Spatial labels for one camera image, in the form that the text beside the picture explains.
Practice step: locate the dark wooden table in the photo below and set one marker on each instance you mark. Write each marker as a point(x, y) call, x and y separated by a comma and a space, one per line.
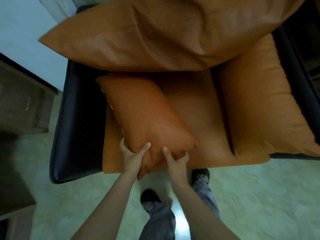
point(13, 192)

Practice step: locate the orange seat cushion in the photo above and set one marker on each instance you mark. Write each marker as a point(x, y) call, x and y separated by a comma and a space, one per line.
point(200, 109)

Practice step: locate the large orange back cushion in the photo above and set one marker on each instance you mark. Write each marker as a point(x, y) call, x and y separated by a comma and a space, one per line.
point(160, 32)

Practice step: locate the black printed slipper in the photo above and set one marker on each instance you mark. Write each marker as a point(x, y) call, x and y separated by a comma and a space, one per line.
point(150, 197)
point(201, 175)

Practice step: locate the grey trousers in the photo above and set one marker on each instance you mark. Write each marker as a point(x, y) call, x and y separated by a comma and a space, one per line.
point(160, 222)

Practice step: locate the orange armrest cushion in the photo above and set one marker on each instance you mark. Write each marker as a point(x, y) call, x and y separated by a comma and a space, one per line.
point(262, 109)

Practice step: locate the person's right thumb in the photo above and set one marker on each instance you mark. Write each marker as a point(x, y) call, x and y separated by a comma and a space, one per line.
point(167, 154)

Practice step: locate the person's right forearm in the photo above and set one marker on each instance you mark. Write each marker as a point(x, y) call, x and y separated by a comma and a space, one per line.
point(197, 212)

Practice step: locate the person's left forearm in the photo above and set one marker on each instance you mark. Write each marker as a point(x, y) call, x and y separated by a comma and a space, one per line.
point(112, 207)

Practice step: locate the person's right hand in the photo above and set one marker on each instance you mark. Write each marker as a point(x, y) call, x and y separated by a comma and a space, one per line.
point(176, 167)

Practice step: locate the small orange pillow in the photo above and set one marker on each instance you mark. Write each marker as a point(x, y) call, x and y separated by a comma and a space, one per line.
point(147, 114)

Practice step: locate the black leather armchair frame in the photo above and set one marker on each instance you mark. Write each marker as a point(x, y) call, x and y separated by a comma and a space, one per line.
point(72, 122)

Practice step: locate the person's left hand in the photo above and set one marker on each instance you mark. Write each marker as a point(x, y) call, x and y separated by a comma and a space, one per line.
point(130, 159)

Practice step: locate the brown wooden cabinet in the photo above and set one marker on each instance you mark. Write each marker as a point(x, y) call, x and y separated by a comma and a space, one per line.
point(22, 102)

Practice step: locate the person's left thumb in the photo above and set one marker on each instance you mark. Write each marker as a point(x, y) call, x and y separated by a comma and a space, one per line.
point(143, 150)

